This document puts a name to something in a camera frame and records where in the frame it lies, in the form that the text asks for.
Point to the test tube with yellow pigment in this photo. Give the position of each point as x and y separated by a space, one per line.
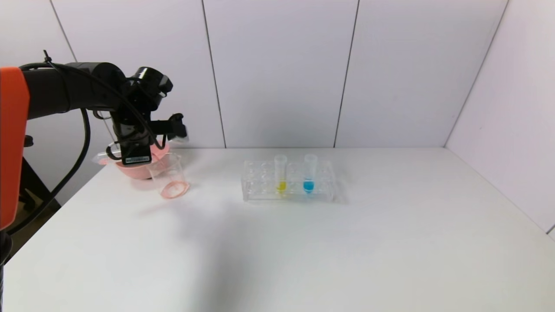
281 185

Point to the dark chair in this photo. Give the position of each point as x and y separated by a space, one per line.
39 186

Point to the test tube with blue pigment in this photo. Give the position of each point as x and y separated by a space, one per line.
308 185

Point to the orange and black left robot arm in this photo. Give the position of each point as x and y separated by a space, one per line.
65 91

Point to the test tube with red pigment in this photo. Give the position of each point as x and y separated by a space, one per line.
102 158

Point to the clear glass beaker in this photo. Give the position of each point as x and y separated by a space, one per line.
173 186

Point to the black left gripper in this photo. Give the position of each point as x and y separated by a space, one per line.
135 156

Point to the pink bowl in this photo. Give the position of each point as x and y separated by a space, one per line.
138 171

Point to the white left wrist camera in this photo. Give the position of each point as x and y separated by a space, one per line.
177 128

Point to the clear acrylic test tube rack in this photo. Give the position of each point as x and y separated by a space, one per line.
260 195

